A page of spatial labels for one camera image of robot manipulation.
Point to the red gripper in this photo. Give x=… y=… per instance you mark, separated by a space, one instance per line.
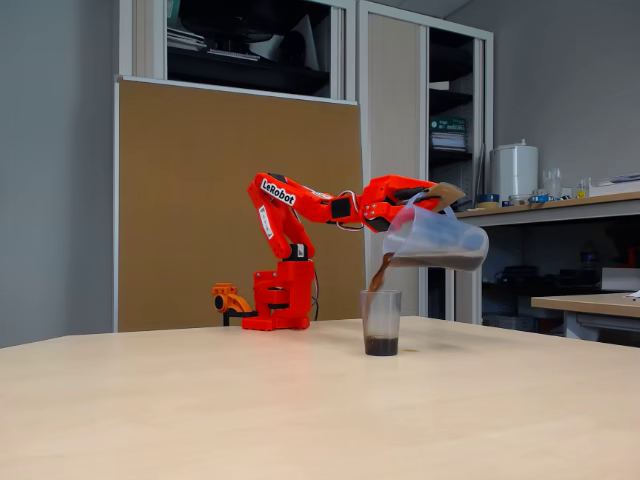
x=391 y=195

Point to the clear plastic pitcher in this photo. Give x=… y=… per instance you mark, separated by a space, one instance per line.
x=450 y=260

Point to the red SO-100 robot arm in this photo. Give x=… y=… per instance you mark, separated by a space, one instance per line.
x=295 y=280

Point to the translucent plastic cup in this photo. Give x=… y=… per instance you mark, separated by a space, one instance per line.
x=381 y=345

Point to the white paper stack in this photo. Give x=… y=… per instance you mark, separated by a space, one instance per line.
x=449 y=141

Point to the green book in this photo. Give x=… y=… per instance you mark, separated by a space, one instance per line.
x=447 y=125

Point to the blue tape roll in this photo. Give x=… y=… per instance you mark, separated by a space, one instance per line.
x=539 y=199
x=489 y=198

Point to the grey cabinet with beige shutter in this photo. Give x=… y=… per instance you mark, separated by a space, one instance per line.
x=395 y=100

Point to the white cylindrical container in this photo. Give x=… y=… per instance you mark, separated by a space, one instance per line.
x=515 y=172

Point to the black device under bench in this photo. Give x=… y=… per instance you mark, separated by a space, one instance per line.
x=517 y=275

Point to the wood top grey workbench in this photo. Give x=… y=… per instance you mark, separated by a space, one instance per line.
x=550 y=210

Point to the clear drinking glass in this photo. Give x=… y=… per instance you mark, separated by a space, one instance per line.
x=552 y=182

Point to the low wood top table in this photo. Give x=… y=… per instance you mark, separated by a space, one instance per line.
x=580 y=302

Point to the orange table clamp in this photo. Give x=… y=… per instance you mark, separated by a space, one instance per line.
x=230 y=300

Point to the flat white box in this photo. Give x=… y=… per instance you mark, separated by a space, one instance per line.
x=615 y=189

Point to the brown cork pin board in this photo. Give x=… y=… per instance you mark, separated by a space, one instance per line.
x=175 y=200

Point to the white storage box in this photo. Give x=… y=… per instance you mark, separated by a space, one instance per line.
x=622 y=280

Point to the white paper on table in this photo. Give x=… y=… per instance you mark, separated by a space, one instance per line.
x=634 y=295

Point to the black bag on shelf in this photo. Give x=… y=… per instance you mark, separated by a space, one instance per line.
x=225 y=20

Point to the stack of papers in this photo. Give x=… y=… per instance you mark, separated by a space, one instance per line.
x=185 y=40

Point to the grey cabinet with open shelf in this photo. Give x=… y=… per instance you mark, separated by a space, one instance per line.
x=150 y=40

